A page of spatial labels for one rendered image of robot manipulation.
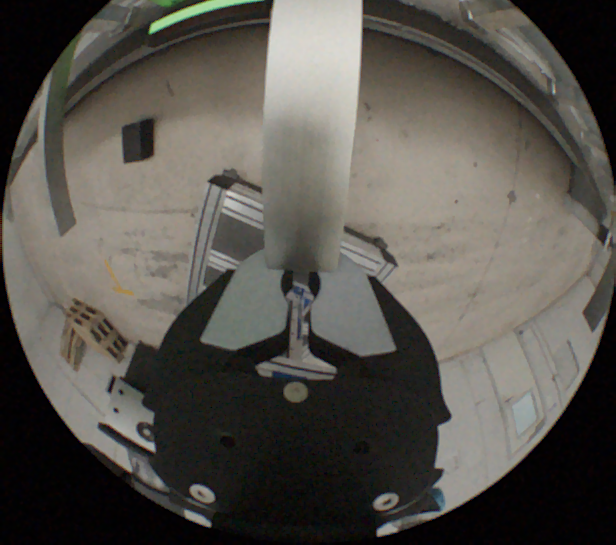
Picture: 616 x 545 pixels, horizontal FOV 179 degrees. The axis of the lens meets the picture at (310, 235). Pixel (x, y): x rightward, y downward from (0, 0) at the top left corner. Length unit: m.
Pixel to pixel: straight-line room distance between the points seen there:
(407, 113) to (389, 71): 0.21
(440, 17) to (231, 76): 0.85
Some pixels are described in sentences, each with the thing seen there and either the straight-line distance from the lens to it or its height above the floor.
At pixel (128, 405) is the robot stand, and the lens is 0.36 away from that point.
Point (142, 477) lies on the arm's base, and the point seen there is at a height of 1.11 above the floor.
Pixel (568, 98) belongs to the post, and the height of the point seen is 0.76.
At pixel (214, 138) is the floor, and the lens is 1.02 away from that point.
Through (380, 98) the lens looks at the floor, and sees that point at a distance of 0.98.
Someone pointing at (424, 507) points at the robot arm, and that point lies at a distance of 0.65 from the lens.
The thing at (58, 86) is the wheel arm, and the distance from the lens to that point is 0.27.
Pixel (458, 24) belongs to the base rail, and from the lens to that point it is 0.35.
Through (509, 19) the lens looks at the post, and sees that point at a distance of 0.33.
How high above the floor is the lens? 0.93
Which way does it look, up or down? 59 degrees down
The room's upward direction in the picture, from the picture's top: 180 degrees clockwise
